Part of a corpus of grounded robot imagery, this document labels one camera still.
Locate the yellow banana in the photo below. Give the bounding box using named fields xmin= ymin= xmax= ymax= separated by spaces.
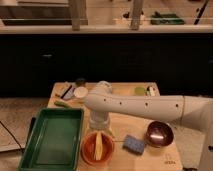
xmin=94 ymin=132 xmax=103 ymax=160

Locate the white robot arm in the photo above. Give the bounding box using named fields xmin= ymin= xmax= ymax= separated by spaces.
xmin=84 ymin=81 xmax=213 ymax=171

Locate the red bowl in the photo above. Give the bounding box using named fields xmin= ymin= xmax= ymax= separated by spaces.
xmin=81 ymin=132 xmax=114 ymax=166

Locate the dark maroon bowl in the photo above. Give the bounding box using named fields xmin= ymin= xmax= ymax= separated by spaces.
xmin=145 ymin=121 xmax=174 ymax=148

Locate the blue sponge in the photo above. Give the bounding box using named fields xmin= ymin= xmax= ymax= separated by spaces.
xmin=123 ymin=135 xmax=145 ymax=155

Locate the green pepper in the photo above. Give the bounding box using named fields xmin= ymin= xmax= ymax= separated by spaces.
xmin=54 ymin=101 xmax=71 ymax=108

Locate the green plastic tray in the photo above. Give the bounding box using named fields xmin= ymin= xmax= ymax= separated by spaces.
xmin=18 ymin=108 xmax=84 ymax=171

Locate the dark small jar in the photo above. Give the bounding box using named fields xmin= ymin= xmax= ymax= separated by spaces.
xmin=75 ymin=78 xmax=86 ymax=87

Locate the long white utensil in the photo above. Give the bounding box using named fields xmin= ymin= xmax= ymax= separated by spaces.
xmin=148 ymin=86 xmax=156 ymax=96

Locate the green object on shelf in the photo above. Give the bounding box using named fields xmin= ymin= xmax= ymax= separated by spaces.
xmin=151 ymin=11 xmax=185 ymax=25

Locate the gray spatula with black handle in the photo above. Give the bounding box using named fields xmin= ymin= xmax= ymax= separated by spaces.
xmin=61 ymin=85 xmax=75 ymax=100

